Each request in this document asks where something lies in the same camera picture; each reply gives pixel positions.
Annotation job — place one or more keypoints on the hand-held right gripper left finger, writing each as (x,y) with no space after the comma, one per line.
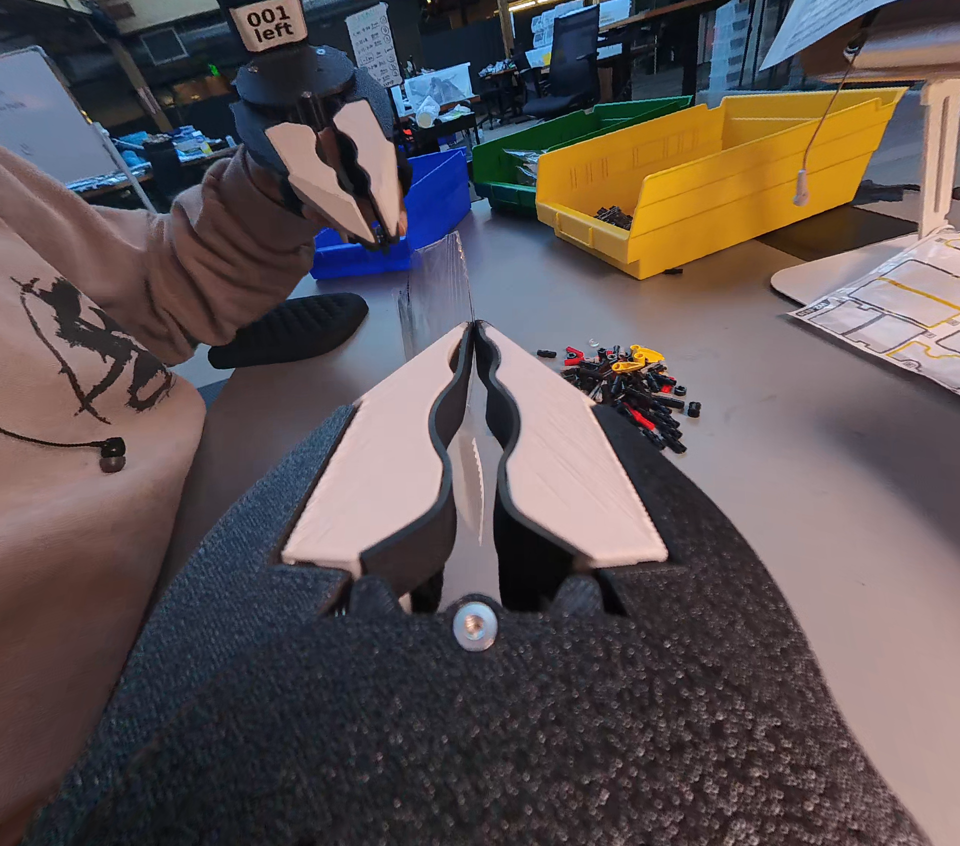
(367,486)

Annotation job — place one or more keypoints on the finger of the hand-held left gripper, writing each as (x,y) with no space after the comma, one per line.
(371,148)
(307,171)

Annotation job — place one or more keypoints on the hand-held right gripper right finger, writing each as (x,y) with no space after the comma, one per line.
(577,486)

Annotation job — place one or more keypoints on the pile of small building pieces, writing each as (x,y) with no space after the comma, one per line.
(637,388)

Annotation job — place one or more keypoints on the green storage bin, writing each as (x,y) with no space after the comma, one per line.
(510,193)

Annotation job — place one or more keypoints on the clear plastic bag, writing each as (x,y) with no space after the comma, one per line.
(439,283)

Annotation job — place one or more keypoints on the yellow storage bin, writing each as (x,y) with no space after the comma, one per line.
(675,201)

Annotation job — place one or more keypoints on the person's left forearm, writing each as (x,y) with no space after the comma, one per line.
(187,246)

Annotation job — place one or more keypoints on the grey desk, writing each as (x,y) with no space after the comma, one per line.
(787,486)

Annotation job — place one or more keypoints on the white plastic bag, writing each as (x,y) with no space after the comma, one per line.
(429,111)

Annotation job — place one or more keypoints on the blue storage bin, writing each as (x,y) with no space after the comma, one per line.
(435,201)

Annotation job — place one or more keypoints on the white printed sign board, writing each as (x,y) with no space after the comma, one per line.
(375,43)

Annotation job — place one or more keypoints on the clear plastic-wrapped bundle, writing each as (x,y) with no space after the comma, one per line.
(521,167)

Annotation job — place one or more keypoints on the black chair armrest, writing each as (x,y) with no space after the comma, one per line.
(292,328)

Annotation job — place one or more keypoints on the white slanted pole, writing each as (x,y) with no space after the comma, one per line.
(127,171)

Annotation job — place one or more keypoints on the dark chair seat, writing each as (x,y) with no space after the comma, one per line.
(214,392)

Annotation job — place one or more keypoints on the wooden background table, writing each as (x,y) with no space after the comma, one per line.
(112,178)

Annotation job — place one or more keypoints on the black office chair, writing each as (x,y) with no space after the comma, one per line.
(570,58)

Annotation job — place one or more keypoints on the heap of black building pieces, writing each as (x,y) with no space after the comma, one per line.
(613,217)

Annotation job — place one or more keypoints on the mobile whiteboard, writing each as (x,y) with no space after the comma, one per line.
(45,118)

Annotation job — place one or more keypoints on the person's beige hoodie torso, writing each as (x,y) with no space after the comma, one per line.
(75,561)

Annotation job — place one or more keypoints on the black box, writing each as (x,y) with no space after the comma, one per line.
(840,235)

